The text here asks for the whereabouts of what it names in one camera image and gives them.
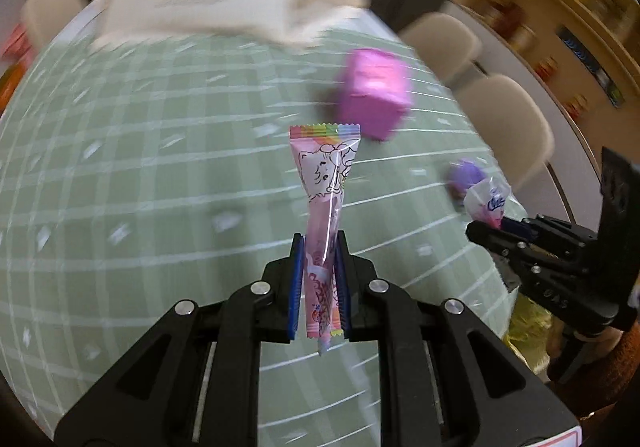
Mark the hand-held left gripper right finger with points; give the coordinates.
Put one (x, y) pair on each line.
(343, 287)

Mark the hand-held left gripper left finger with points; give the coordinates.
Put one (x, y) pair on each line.
(296, 287)

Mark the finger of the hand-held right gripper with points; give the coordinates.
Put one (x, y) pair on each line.
(550, 234)
(495, 239)

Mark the white candy wrapper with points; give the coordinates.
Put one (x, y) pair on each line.
(487, 199)

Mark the waste bin with yellow liner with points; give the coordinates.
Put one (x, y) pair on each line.
(527, 332)

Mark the long pink candy wrapper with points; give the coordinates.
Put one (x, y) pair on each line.
(325, 167)

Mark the person's right forearm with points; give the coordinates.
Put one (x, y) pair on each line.
(612, 377)

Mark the purple plastic toy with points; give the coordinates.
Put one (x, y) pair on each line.
(465, 174)

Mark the red seated figurine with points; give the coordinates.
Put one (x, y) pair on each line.
(547, 68)
(577, 106)

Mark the green checked tablecloth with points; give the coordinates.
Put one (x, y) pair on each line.
(150, 177)

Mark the pink toy box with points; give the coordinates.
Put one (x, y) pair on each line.
(375, 87)

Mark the orange blurred object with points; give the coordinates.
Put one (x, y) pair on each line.
(10, 87)

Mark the pink cloth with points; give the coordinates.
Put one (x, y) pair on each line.
(17, 43)

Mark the wooden wall shelf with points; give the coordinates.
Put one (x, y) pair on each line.
(575, 2)

